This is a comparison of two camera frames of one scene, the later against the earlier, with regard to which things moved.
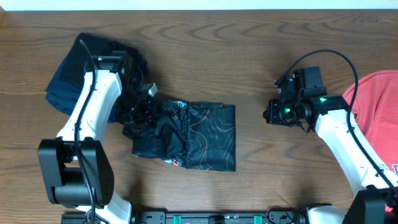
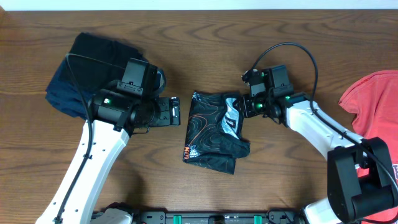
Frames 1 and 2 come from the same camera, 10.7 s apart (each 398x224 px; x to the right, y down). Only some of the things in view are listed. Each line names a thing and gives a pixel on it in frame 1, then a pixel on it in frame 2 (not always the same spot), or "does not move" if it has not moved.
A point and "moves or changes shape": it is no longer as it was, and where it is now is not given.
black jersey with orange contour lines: (196, 135) moves or changes shape
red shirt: (375, 109) does not move
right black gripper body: (285, 114) to (257, 105)
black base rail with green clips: (277, 216) does not move
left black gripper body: (135, 111) to (165, 114)
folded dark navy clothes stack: (65, 86) does not move
